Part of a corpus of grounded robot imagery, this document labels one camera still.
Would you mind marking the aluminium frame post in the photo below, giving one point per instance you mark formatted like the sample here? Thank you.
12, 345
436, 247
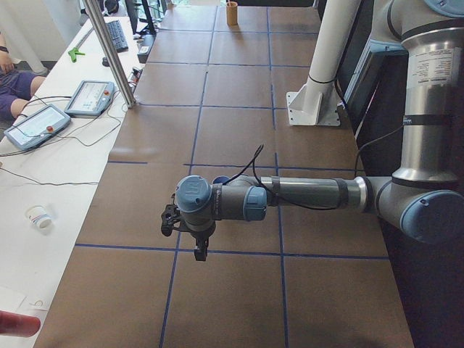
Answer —
102, 33

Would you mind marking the red cylinder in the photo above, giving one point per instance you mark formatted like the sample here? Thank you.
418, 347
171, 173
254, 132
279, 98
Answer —
13, 324

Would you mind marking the far teach pendant tablet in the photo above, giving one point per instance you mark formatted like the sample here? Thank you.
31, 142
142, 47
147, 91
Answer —
90, 99

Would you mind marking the black keyboard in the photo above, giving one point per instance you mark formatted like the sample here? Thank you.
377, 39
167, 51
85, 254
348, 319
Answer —
117, 35

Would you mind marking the green plastic clamp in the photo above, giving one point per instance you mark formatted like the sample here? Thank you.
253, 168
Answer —
74, 53

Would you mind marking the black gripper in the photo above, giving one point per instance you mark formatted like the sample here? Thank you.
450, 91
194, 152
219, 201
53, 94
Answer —
199, 235

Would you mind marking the blue plastic cup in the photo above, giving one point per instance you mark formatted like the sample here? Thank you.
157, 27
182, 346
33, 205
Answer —
222, 179

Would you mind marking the white paper cup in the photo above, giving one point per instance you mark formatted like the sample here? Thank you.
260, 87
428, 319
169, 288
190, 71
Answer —
39, 217

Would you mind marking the bamboo wooden cup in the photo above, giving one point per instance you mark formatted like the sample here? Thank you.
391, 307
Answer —
232, 13

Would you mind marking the white pillar with base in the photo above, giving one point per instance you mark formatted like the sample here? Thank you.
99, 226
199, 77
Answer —
315, 103

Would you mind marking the near teach pendant tablet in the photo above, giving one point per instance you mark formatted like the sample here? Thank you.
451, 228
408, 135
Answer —
37, 128

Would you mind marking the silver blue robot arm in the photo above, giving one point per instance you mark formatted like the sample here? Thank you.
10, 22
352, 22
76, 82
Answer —
418, 198

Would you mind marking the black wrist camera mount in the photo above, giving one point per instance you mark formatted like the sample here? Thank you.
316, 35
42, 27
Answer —
172, 220

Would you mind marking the teach pendant tablet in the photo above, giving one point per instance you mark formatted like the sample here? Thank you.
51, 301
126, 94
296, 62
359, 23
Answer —
37, 128
90, 99

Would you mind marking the seated person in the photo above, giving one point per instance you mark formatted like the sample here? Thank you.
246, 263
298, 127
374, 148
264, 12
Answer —
17, 87

